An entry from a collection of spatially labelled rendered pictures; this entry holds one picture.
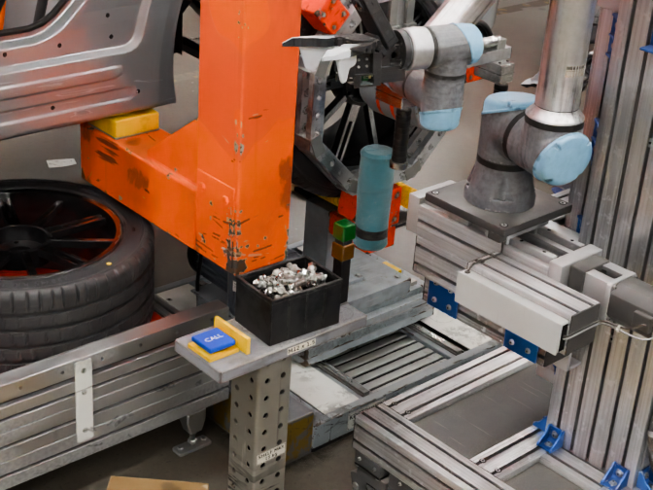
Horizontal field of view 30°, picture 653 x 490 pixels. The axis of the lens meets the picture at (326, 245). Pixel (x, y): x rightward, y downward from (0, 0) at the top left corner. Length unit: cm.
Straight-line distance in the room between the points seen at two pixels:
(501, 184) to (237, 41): 63
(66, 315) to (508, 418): 107
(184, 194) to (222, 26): 46
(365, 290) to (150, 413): 79
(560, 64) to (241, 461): 121
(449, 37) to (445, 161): 278
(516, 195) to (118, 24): 112
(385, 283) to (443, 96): 133
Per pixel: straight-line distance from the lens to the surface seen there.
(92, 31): 305
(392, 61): 215
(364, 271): 353
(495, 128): 249
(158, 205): 302
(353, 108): 318
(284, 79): 271
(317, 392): 324
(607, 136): 256
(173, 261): 402
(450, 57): 219
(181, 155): 293
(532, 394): 309
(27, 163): 477
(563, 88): 236
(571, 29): 233
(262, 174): 276
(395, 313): 348
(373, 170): 298
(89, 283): 285
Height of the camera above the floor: 185
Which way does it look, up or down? 26 degrees down
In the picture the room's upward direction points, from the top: 4 degrees clockwise
